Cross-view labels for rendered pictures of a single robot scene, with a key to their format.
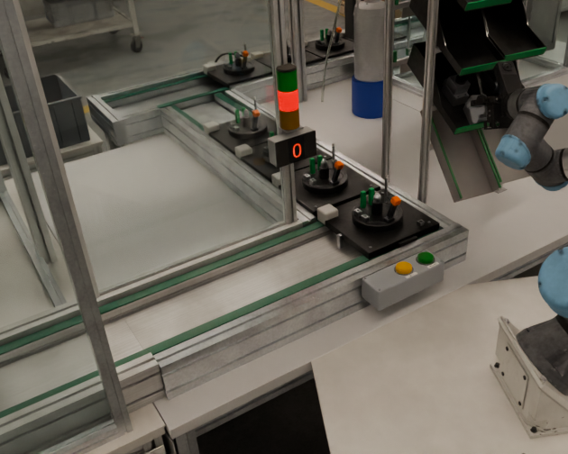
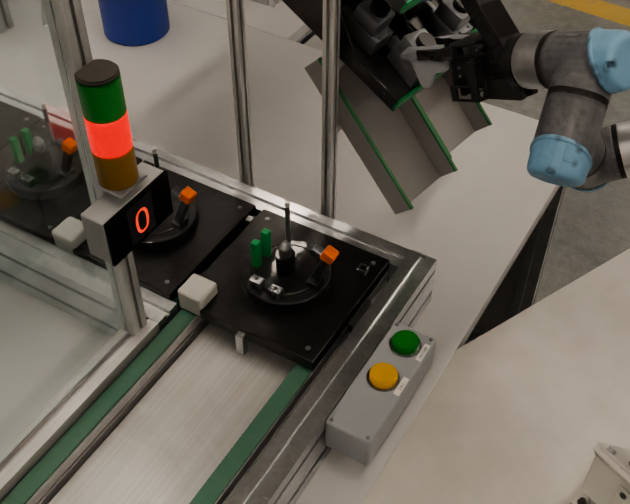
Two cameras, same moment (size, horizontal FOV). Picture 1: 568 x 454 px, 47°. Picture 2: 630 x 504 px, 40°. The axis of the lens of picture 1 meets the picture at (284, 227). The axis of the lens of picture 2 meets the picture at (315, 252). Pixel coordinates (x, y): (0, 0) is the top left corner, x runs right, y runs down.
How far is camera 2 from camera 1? 73 cm
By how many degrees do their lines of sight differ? 26
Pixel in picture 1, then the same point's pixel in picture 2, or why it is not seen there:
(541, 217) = (492, 186)
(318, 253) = (209, 375)
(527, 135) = (587, 132)
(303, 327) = not seen: outside the picture
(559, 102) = (628, 64)
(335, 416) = not seen: outside the picture
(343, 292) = (303, 459)
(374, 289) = (358, 439)
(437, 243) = (406, 303)
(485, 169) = (423, 143)
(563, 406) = not seen: outside the picture
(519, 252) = (497, 262)
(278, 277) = (163, 458)
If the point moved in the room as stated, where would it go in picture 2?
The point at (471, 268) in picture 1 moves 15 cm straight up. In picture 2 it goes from (448, 316) to (459, 252)
